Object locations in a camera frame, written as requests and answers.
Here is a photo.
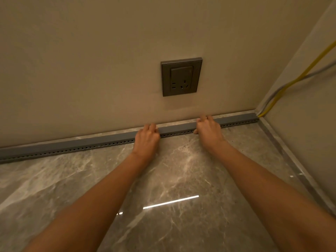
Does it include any person's left forearm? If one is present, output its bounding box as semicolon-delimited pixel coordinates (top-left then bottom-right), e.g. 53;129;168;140
22;152;151;252

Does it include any grey wall socket with switch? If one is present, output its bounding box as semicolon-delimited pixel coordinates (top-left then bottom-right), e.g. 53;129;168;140
161;57;203;97

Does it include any yellow cable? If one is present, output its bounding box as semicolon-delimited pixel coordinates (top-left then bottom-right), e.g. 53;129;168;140
258;40;336;118

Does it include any grey cable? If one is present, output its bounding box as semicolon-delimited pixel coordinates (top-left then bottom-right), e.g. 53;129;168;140
256;60;336;115

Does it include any grey perforated skirting rail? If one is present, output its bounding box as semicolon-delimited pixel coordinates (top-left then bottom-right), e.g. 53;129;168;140
0;112;259;163

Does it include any person's left hand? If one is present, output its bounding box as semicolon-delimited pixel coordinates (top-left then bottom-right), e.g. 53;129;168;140
132;123;161;157

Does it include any person's right hand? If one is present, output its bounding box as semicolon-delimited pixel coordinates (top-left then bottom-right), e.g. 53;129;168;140
193;115;227;151

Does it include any person's right forearm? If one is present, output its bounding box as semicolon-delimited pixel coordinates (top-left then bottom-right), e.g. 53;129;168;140
209;140;336;252

